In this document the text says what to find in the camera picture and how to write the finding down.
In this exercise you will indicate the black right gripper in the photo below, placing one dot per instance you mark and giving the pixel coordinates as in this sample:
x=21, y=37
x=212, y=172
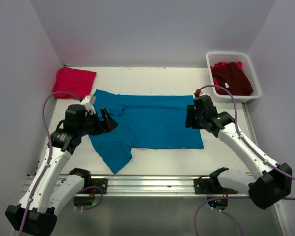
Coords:
x=194, y=117

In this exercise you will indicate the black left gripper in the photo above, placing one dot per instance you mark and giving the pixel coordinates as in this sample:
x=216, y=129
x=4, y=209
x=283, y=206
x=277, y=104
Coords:
x=100, y=122

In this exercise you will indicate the blue t shirt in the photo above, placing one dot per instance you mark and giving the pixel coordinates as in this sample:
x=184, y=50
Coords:
x=149, y=122

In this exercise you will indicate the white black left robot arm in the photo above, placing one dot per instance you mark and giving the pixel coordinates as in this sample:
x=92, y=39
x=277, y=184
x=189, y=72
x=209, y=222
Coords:
x=37, y=211

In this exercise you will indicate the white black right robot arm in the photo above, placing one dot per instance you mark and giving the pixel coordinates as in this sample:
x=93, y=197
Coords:
x=268, y=182

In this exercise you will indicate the folded pink t shirt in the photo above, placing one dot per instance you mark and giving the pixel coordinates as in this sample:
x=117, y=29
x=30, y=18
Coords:
x=73, y=83

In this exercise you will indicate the dark red t shirt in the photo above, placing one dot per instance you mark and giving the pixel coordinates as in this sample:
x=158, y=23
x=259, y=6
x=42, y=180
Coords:
x=244, y=87

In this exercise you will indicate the white plastic laundry basket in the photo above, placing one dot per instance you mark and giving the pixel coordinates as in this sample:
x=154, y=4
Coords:
x=224, y=56

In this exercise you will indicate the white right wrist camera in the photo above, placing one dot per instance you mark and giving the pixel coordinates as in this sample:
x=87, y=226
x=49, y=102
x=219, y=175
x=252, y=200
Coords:
x=199, y=93

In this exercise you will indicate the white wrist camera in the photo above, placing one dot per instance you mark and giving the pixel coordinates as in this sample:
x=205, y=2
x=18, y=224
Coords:
x=88, y=102
x=199, y=93

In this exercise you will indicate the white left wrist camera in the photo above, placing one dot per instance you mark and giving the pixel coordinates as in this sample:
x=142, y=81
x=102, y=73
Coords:
x=88, y=102

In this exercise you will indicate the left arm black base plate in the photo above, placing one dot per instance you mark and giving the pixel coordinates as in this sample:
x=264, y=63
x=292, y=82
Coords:
x=101, y=183

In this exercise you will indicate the aluminium front rail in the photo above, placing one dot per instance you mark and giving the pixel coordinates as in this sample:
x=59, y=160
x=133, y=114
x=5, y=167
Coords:
x=154, y=186

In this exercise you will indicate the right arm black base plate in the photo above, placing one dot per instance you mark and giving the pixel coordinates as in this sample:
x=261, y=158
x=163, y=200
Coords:
x=210, y=185

